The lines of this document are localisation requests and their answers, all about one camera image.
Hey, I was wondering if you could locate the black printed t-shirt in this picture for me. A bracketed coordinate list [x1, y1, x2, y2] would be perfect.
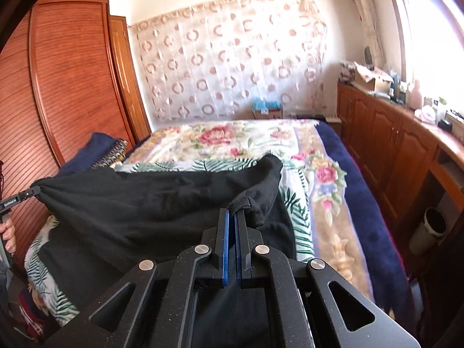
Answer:
[34, 153, 296, 348]

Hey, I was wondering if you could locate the open cardboard box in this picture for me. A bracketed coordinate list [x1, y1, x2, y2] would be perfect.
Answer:
[353, 61, 394, 93]

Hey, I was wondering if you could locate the wooden slatted wardrobe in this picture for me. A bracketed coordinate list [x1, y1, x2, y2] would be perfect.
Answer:
[0, 0, 153, 233]

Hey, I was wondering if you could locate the dark blue pillow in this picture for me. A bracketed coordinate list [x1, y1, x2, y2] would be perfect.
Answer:
[60, 132, 118, 175]

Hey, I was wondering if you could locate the sheer circle-patterned curtain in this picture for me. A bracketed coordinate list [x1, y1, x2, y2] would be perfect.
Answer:
[128, 0, 329, 124]

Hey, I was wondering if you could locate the beige plastic bottle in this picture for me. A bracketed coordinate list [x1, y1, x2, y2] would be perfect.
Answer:
[408, 79, 423, 110]

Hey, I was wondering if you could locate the wooden-framed window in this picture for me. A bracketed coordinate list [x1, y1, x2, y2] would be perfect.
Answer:
[384, 0, 464, 124]

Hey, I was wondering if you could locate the red striped cloth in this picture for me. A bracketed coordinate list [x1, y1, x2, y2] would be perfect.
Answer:
[16, 286, 49, 339]

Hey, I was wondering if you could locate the wooden sideboard cabinet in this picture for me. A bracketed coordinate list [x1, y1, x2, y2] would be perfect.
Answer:
[336, 80, 464, 225]

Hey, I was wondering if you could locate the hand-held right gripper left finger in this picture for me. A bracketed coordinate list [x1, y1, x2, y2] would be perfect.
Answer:
[43, 208, 231, 348]

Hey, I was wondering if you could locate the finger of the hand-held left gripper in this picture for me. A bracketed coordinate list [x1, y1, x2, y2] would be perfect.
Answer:
[18, 186, 41, 201]

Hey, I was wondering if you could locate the grey trash bin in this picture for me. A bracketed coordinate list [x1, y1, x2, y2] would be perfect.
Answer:
[409, 207, 448, 256]

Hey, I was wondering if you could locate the person's left hand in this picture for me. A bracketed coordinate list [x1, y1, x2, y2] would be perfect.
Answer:
[0, 220, 17, 254]

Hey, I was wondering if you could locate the leaf-print bedsheet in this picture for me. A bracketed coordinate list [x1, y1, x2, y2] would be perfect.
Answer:
[23, 157, 316, 330]

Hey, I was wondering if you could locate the floral blanket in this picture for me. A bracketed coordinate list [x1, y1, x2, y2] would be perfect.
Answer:
[123, 119, 374, 298]

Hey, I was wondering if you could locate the cardboard box with blue bag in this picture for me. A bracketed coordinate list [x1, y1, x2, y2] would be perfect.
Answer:
[252, 98, 284, 120]

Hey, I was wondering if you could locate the white patterned window curtain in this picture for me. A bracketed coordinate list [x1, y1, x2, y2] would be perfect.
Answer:
[341, 0, 387, 66]

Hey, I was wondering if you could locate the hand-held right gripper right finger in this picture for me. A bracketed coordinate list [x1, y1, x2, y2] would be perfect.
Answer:
[235, 209, 421, 348]

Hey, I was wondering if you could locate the patterned dark pillow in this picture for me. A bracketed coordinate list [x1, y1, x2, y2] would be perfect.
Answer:
[92, 138, 128, 169]

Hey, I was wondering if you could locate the navy blue blanket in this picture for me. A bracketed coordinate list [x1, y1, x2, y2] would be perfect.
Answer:
[315, 119, 417, 320]

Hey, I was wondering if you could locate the stack of folded fabric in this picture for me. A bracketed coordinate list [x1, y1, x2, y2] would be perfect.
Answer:
[339, 61, 358, 82]

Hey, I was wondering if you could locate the white and purple bag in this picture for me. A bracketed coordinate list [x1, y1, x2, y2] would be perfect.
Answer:
[415, 105, 437, 122]

